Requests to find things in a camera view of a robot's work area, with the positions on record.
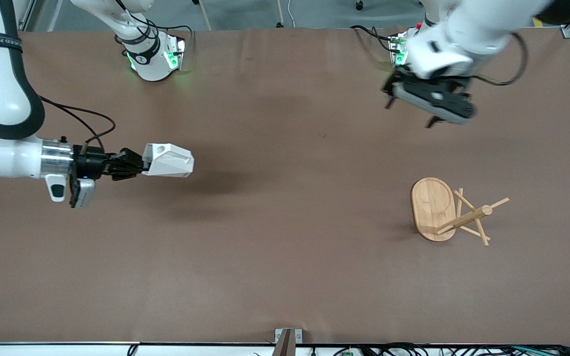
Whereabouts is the wooden cup rack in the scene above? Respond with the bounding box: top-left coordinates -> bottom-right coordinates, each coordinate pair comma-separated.
410,177 -> 510,247

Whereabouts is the black base cable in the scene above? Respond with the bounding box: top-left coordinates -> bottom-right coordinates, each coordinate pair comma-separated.
350,25 -> 395,54
144,20 -> 195,47

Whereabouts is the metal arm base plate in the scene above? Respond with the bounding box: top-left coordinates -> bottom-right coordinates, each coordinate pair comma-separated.
164,34 -> 187,71
389,27 -> 422,67

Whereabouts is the black cable bundle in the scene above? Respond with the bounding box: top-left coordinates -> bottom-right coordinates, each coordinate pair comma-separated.
310,342 -> 570,356

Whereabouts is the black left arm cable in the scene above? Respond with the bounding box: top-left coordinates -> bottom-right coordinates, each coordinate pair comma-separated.
472,32 -> 529,87

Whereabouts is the metal table edge bracket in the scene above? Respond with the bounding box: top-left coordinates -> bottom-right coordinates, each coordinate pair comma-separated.
273,328 -> 303,356

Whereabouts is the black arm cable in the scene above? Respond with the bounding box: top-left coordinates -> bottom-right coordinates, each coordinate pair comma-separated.
38,95 -> 116,151
472,32 -> 529,87

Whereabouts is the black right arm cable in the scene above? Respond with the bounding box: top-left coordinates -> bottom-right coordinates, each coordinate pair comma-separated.
38,95 -> 116,151

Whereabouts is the aluminium frame profile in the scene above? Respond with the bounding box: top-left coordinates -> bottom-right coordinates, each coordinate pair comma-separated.
15,0 -> 63,31

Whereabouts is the white faceted cup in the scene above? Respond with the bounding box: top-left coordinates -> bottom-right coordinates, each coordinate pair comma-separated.
142,143 -> 195,178

